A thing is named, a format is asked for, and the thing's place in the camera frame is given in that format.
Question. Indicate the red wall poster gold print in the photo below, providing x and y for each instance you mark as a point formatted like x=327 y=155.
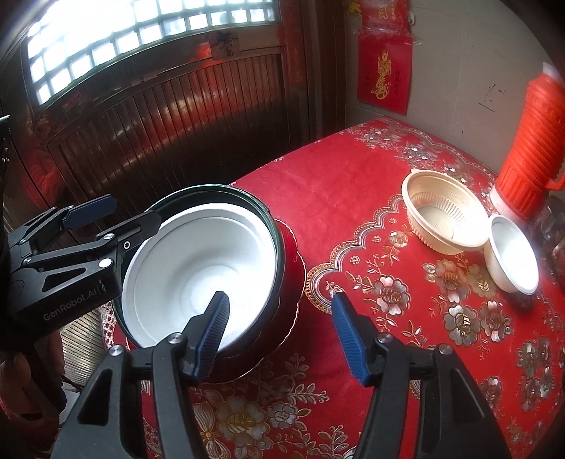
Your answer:
x=384 y=75
x=379 y=11

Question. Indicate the red plastic thermos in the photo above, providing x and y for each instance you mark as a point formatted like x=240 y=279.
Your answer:
x=529 y=145

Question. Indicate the red floral tablecloth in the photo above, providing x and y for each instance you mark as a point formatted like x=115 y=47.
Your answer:
x=353 y=212

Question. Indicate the green plastic bowl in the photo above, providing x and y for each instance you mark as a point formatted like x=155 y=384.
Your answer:
x=271 y=229

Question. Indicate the clear glass pitcher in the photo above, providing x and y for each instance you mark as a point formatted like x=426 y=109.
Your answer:
x=551 y=229

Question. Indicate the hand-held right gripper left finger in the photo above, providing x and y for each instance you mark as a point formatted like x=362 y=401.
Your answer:
x=212 y=340

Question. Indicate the grid window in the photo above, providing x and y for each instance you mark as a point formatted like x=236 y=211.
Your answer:
x=132 y=26

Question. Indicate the beige ribbed plastic bowl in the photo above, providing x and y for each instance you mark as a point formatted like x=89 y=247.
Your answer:
x=441 y=212

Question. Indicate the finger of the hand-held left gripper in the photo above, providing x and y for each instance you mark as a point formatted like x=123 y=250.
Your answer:
x=132 y=229
x=92 y=209

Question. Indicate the dark wooden slatted door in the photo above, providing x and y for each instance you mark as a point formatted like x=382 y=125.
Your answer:
x=176 y=123

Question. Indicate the red glass scalloped plate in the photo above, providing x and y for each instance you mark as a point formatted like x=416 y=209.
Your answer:
x=292 y=265

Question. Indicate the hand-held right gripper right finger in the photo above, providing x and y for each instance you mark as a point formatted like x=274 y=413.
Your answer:
x=353 y=340

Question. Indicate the small white paper bowl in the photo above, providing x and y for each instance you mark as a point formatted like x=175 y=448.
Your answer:
x=512 y=251

